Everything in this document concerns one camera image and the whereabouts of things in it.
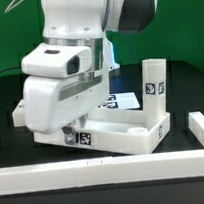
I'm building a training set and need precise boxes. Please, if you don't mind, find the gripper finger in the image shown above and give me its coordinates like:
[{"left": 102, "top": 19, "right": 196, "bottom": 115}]
[{"left": 61, "top": 126, "right": 79, "bottom": 146}]

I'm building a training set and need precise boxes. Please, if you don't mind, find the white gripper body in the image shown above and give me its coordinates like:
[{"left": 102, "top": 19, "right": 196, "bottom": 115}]
[{"left": 23, "top": 68, "right": 110, "bottom": 134}]

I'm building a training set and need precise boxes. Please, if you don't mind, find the white desk top tray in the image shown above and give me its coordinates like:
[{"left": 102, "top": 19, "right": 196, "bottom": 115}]
[{"left": 34, "top": 108, "right": 171, "bottom": 155}]

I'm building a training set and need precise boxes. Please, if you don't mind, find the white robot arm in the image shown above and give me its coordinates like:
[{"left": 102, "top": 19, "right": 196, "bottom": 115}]
[{"left": 21, "top": 0, "right": 158, "bottom": 135}]

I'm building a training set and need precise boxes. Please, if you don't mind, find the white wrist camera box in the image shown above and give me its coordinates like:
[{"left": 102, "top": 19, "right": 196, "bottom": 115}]
[{"left": 21, "top": 43, "right": 92, "bottom": 79}]

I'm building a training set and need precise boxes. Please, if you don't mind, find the black cable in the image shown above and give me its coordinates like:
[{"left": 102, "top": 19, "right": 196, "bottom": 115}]
[{"left": 0, "top": 65, "right": 26, "bottom": 85}]

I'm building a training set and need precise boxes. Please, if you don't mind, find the white marker base plate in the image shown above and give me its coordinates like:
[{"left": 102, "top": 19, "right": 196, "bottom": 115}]
[{"left": 100, "top": 92, "right": 140, "bottom": 109}]

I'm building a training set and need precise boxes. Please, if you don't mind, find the white front obstacle wall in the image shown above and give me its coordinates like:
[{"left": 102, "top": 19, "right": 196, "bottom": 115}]
[{"left": 0, "top": 149, "right": 204, "bottom": 195}]

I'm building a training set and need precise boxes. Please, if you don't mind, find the white obstacle wall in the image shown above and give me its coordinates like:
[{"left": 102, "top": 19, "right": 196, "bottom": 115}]
[
  {"left": 188, "top": 112, "right": 204, "bottom": 147},
  {"left": 0, "top": 149, "right": 204, "bottom": 195}
]

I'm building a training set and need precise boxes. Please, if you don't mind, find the white right obstacle wall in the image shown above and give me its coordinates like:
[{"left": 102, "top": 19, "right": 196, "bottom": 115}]
[{"left": 188, "top": 112, "right": 204, "bottom": 147}]

